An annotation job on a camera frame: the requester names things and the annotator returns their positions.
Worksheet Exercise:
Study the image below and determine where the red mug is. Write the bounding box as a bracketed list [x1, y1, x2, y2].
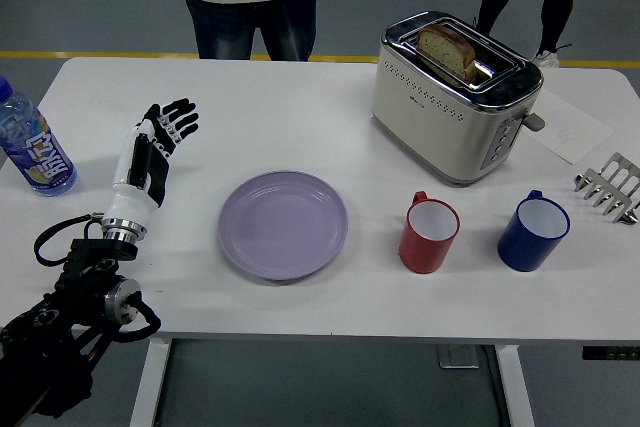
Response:
[398, 191, 462, 275]

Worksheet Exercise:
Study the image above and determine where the clear bottle with blue label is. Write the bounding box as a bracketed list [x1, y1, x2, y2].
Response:
[0, 75, 79, 197]

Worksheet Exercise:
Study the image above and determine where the cream and chrome toaster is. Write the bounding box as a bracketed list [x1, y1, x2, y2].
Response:
[371, 10, 547, 188]

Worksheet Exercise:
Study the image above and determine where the person in dark trousers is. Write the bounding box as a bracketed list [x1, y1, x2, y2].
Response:
[474, 0, 585, 69]

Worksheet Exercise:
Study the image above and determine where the grey under-table bracket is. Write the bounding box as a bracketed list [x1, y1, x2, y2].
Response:
[438, 345, 480, 370]

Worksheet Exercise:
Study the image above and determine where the black table control panel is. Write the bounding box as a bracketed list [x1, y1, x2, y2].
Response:
[582, 346, 640, 362]

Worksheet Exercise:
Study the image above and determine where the metal toast rack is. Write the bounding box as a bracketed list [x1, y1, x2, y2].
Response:
[573, 152, 640, 226]

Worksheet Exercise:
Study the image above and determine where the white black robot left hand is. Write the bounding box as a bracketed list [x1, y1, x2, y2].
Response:
[102, 97, 201, 228]

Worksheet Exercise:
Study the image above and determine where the brown bread slice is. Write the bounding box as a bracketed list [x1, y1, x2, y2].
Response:
[417, 23, 478, 83]

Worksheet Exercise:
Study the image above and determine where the purple plate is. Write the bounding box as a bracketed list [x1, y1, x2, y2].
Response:
[217, 170, 350, 283]

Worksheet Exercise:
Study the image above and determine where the blue mug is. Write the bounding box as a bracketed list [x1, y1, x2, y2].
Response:
[497, 190, 572, 274]

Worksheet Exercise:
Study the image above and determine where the white paper sheet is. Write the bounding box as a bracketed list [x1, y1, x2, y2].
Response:
[525, 88, 615, 166]

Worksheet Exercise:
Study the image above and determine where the white table leg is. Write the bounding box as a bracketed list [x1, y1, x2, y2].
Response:
[128, 339, 174, 427]
[494, 345, 536, 427]

